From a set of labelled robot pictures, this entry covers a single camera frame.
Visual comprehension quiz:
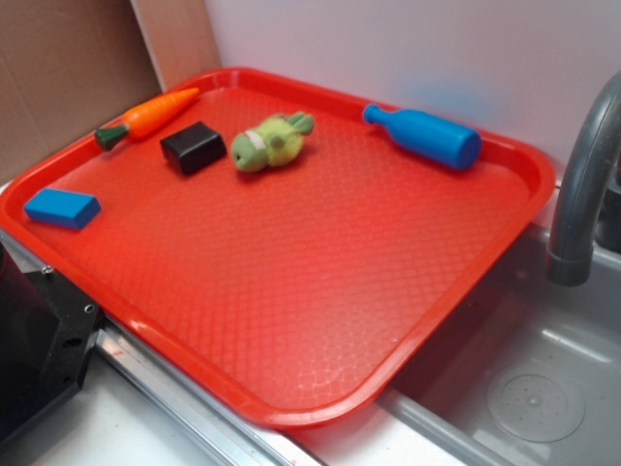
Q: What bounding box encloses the blue toy bottle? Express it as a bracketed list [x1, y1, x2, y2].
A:
[363, 104, 482, 170]

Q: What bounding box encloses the red plastic tray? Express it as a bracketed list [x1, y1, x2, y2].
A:
[1, 69, 555, 430]

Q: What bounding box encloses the green plush fish toy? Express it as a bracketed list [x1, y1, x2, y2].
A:
[231, 112, 315, 173]

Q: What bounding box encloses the black rectangular block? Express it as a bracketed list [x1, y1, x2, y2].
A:
[160, 121, 227, 176]

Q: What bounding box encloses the orange toy carrot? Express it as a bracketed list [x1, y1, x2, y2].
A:
[94, 87, 200, 151]

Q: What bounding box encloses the blue rectangular block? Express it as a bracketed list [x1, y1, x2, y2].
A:
[24, 188, 102, 230]

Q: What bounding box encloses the grey plastic sink basin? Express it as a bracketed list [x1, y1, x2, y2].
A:
[379, 227, 620, 465]

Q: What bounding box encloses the grey sink faucet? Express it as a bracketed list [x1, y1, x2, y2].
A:
[545, 74, 620, 286]

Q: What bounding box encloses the brown cardboard panel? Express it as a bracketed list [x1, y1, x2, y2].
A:
[1, 1, 220, 183]

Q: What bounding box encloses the silver metal rail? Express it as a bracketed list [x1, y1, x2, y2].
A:
[0, 227, 311, 466]

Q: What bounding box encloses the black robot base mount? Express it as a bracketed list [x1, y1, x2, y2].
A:
[1, 248, 102, 449]

